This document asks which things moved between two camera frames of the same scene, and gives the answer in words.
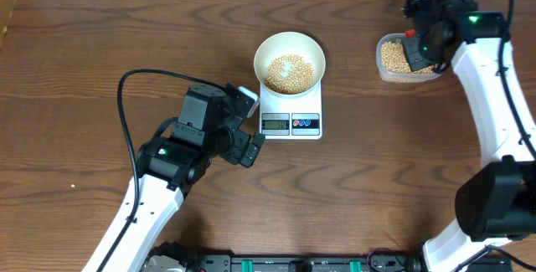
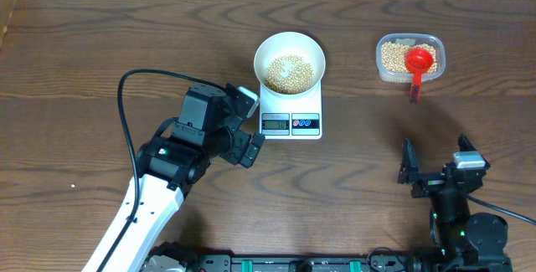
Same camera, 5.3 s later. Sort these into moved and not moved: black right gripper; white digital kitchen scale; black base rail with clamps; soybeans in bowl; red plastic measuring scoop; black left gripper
Moved: black right gripper; red plastic measuring scoop
Not moved: black base rail with clamps; soybeans in bowl; black left gripper; white digital kitchen scale
